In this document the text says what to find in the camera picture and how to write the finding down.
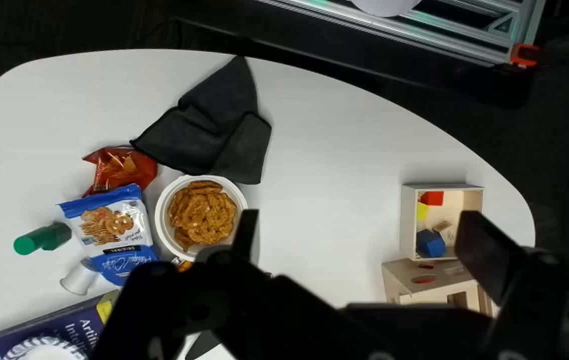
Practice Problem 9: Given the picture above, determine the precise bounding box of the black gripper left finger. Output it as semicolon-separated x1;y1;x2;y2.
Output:
89;207;341;360

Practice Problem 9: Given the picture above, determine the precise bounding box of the orange chip bag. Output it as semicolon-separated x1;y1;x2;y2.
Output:
81;144;161;195

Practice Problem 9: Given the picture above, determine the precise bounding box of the small white container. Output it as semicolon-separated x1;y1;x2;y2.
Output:
58;258;100;298

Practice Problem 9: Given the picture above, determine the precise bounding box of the wooden shape sorter box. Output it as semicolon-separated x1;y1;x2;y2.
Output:
380;258;501;317

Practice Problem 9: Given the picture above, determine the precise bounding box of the green cylinder bottle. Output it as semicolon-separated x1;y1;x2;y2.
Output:
11;219;73;258

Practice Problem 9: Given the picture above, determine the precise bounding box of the aluminium frame rail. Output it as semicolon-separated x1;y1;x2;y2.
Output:
256;0;546;67

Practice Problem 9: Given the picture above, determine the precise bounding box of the white bowl of pretzels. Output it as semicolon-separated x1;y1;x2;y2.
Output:
152;174;250;264

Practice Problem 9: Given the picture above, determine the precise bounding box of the black folded cloth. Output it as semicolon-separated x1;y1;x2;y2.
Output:
128;54;274;185

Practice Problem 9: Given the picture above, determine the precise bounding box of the blue pretzel snack bag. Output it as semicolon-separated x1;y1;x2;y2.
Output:
58;182;161;287

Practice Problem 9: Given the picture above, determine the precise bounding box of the orange clamp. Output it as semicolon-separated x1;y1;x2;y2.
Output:
509;41;541;70

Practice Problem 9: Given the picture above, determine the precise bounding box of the open wooden tray box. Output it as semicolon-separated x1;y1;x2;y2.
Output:
400;182;484;264

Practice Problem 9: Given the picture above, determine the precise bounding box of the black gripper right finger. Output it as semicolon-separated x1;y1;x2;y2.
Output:
454;210;569;360

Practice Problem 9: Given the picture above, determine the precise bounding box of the white scalloped paper plate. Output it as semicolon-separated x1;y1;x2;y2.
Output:
1;334;89;360

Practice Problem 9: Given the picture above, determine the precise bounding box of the blue wooden block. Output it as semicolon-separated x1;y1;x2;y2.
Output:
414;225;449;260

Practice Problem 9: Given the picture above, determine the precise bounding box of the red wooden block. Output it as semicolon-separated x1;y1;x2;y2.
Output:
417;190;447;207

